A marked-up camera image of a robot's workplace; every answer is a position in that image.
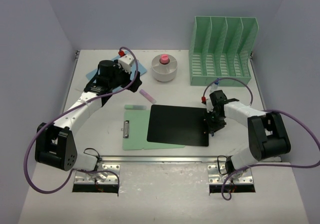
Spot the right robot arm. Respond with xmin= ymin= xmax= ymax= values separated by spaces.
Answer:
xmin=201 ymin=90 xmax=291 ymax=181

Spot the blue clipboard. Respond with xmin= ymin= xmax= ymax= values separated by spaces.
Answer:
xmin=85 ymin=55 xmax=147 ymax=80

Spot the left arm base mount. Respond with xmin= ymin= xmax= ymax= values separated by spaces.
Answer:
xmin=72 ymin=162 xmax=121 ymax=195

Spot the black clipboard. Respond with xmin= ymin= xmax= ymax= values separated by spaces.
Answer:
xmin=146 ymin=105 xmax=209 ymax=147

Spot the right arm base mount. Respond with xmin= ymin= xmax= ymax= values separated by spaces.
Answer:
xmin=207 ymin=162 xmax=256 ymax=194

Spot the pink glue bottle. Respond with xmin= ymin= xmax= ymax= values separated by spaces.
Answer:
xmin=159 ymin=54 xmax=170 ymax=65

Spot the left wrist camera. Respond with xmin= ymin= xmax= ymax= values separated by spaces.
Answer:
xmin=118 ymin=50 xmax=134 ymax=73

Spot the green file rack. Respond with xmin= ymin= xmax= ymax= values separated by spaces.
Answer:
xmin=188 ymin=16 xmax=259 ymax=87

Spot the purple highlighter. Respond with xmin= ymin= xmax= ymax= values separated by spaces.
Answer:
xmin=139 ymin=89 xmax=156 ymax=104

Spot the green clipboard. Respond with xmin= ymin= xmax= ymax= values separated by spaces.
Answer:
xmin=122 ymin=110 xmax=185 ymax=151

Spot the white round desk organizer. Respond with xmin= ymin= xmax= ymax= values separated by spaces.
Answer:
xmin=151 ymin=54 xmax=178 ymax=82

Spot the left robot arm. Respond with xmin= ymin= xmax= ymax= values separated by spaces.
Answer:
xmin=35 ymin=54 xmax=142 ymax=181

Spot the green highlighter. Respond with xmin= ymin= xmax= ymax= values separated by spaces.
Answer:
xmin=124 ymin=105 xmax=147 ymax=110

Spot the small clear spray bottle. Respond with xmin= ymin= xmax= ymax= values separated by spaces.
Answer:
xmin=210 ymin=78 xmax=220 ymax=93

